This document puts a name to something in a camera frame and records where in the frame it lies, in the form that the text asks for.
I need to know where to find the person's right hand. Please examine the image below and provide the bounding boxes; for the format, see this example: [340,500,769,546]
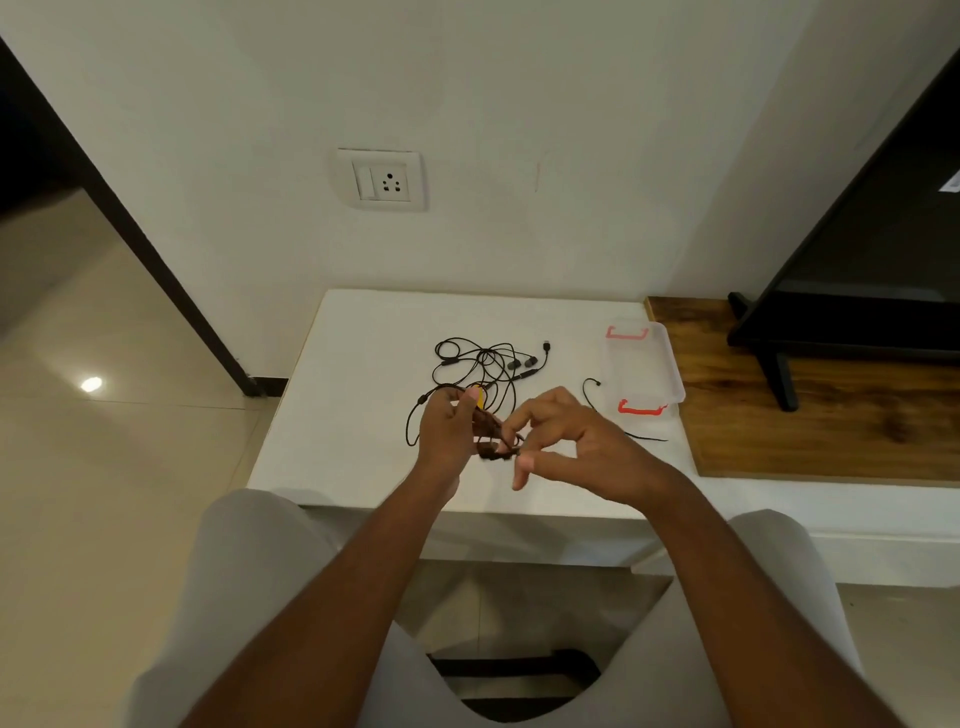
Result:
[501,386,664,513]

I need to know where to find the person's left hand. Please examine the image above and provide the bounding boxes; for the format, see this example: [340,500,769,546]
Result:
[417,384,490,487]

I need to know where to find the brown cable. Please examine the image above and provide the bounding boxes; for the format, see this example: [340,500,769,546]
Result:
[472,411,526,462]

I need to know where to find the person's right forearm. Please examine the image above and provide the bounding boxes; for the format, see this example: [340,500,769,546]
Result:
[641,471,912,728]

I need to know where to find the person's left forearm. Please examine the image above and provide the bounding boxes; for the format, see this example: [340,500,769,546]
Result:
[178,471,460,728]

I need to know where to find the clear container with red clips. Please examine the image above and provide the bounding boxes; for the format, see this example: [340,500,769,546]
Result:
[605,321,688,418]

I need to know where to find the black stool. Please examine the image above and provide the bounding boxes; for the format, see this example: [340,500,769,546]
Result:
[426,648,603,723]

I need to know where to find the wooden board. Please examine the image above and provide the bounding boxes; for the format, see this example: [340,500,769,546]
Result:
[645,295,960,489]

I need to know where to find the light grey trousers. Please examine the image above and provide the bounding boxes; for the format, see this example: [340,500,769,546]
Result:
[129,487,865,728]

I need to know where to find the black television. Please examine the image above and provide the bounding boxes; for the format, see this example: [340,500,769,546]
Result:
[726,46,960,414]

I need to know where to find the black tangled earphones cable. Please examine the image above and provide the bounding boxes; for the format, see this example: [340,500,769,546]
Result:
[405,339,557,450]

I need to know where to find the short black cable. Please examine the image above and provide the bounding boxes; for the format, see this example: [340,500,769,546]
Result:
[582,377,669,444]

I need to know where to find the white wall socket plate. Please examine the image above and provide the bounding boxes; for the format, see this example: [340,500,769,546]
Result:
[334,147,428,213]

